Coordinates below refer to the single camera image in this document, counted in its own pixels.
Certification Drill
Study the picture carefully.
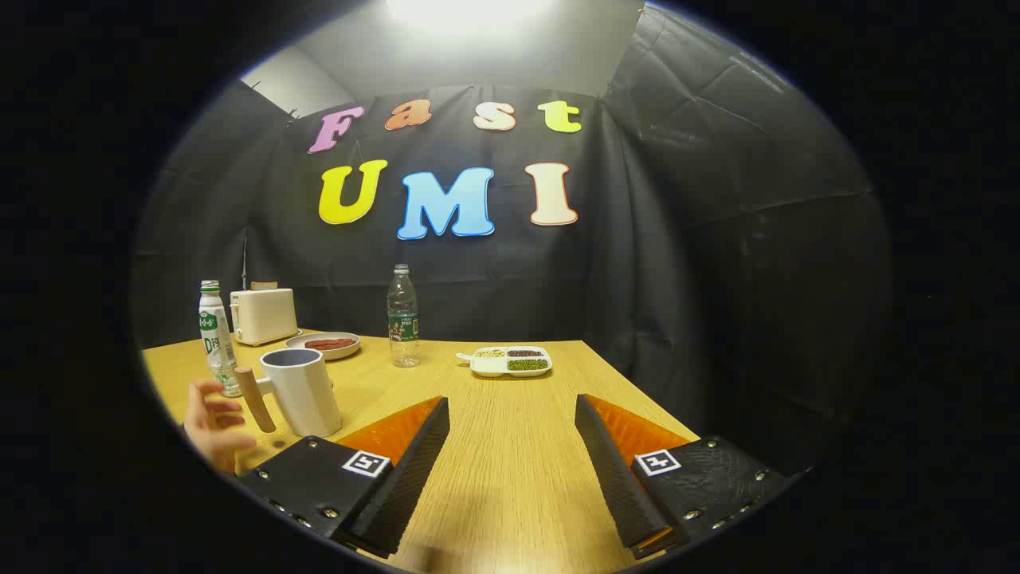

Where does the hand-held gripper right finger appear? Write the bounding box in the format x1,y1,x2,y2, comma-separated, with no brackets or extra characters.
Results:
575,394,798,559

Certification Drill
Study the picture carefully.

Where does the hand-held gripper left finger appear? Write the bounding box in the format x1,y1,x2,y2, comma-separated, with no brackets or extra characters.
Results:
237,396,451,559

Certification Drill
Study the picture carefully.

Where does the white cup wooden handle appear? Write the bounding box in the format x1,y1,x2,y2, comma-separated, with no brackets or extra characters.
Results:
234,348,343,438

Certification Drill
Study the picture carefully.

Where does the white juice bottle green label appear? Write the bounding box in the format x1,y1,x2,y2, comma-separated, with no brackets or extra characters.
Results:
198,280,242,398

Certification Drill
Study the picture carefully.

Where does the clear plastic water bottle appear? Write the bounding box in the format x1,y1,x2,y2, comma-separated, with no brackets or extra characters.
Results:
387,264,422,368

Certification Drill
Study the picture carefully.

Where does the wooden table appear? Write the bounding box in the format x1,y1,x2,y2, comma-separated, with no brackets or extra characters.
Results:
142,329,702,574

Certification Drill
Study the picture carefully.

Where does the white divided tray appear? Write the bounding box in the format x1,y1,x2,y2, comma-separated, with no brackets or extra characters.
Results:
456,345,553,378

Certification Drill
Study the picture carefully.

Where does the round beige plate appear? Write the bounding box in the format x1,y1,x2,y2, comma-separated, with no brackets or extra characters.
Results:
284,332,361,360

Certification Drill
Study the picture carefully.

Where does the cream toaster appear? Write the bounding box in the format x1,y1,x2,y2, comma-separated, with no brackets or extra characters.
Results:
230,287,300,347

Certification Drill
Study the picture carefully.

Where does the ceiling light panel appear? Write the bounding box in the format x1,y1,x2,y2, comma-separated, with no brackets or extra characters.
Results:
386,0,552,34

